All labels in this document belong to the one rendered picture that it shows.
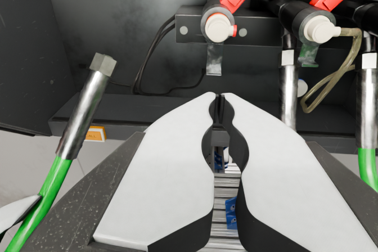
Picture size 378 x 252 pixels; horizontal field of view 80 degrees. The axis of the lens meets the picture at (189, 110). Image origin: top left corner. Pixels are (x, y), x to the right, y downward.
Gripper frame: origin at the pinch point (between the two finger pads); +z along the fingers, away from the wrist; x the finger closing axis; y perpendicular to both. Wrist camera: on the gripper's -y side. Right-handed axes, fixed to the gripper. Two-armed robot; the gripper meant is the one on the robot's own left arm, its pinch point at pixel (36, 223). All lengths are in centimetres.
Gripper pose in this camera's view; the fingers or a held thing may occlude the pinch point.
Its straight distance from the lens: 22.6
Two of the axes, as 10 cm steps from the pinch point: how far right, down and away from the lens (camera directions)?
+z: 5.9, -7.4, 3.2
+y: -2.6, 2.0, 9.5
